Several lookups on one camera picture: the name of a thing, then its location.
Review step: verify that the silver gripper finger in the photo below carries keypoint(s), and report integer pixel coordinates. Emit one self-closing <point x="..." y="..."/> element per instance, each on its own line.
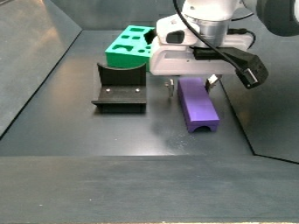
<point x="169" y="84"/>
<point x="212" y="81"/>

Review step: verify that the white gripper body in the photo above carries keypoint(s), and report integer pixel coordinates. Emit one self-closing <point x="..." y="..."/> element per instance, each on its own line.
<point x="174" y="41"/>

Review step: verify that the purple arch block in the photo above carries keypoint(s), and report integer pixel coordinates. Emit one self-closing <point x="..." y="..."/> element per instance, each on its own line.
<point x="197" y="106"/>

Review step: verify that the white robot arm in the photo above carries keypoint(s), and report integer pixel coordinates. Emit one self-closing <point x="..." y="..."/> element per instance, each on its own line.
<point x="278" y="14"/>

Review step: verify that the black curved fixture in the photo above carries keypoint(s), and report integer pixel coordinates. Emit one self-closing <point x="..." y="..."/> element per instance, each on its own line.
<point x="124" y="93"/>

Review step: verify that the green shape sorter block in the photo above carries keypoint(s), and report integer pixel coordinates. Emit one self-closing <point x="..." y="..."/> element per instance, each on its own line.
<point x="130" y="51"/>

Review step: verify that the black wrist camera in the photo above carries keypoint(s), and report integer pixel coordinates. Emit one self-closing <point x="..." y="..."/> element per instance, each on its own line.
<point x="250" y="68"/>

